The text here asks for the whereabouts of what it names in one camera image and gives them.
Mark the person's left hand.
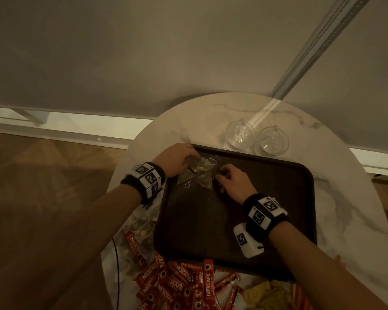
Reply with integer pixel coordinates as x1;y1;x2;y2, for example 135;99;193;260
152;143;201;179

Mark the person's right hand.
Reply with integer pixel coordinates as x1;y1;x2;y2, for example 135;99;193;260
215;164;259;206

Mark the dark brown tray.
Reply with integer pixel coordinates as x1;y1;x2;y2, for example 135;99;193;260
153;144;317;281

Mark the pile of tea bags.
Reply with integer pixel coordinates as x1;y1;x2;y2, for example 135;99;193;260
116;203;160;275

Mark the pile of red Nescafe sachets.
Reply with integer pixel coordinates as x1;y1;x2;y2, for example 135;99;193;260
124;230;245;310

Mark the pile of yellow sachets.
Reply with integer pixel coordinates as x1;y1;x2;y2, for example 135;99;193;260
242;279;295;310

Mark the pile of orange stick packets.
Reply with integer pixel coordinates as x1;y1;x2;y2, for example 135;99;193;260
289;254;344;310

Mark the person's right forearm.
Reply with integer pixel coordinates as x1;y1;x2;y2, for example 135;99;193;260
268;221;388;310

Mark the person's left forearm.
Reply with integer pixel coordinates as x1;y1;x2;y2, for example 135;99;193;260
0;183;143;310

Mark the black left wristband with markers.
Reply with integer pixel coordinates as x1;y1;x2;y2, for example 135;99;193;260
120;161;166;205

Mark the black wristband with markers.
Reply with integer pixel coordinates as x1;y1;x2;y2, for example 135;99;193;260
242;193;290;242
120;161;166;205

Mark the black right wristband with markers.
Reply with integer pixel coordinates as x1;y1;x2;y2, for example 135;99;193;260
242;193;290;242

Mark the clear glass cup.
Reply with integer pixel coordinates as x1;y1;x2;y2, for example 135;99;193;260
223;119;257;152
257;125;290;157

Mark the round white marble table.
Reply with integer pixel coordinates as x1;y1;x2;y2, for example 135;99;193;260
0;106;388;178

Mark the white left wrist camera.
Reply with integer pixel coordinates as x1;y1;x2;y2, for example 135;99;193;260
141;189;162;211

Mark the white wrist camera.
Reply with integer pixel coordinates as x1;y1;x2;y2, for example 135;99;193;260
141;189;162;211
233;222;265;259

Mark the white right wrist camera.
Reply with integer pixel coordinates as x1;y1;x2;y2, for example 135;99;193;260
233;222;265;259

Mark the black left camera cable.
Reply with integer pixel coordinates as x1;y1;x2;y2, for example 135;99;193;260
111;237;121;310

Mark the perforated metal wall rail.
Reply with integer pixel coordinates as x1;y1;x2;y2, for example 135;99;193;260
270;0;374;100

